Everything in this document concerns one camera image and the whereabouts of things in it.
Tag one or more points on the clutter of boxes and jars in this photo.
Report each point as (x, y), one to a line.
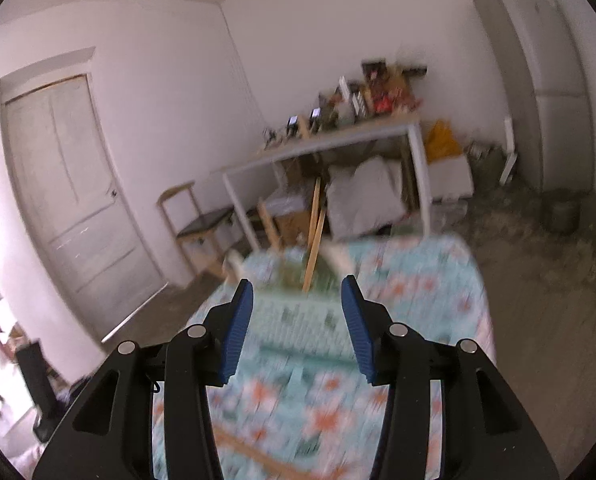
(383, 90)

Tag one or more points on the yellow plastic bag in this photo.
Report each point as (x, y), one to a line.
(443, 142)

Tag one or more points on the white pillow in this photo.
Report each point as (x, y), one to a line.
(363, 195)

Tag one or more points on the grey refrigerator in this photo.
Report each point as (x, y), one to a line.
(543, 60)

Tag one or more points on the white panelled door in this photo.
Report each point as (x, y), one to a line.
(68, 185)

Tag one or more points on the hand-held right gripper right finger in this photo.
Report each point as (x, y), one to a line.
(358, 330)

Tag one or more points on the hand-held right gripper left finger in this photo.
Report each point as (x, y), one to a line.
(235, 330)

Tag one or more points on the white plastic spatula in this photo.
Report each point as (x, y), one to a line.
(340, 257)

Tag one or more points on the floral blanket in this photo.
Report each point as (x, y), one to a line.
(428, 285)

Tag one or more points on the wooden chair with black seat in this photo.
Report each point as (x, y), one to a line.
(203, 220)

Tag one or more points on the white narrow board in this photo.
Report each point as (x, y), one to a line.
(509, 160)

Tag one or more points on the metal bin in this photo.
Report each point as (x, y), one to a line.
(560, 210)

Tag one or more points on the white-framed wooden-top table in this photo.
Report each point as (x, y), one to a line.
(358, 132)

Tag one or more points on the brown cardboard box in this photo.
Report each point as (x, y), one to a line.
(290, 220)

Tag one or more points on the olive cloth bag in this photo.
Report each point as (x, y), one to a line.
(488, 170)

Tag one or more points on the single wooden chopstick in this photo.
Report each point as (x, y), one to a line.
(248, 447)

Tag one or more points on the green plastic utensil basket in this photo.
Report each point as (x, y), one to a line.
(298, 320)

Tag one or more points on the white cardboard box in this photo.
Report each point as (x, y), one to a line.
(448, 177)

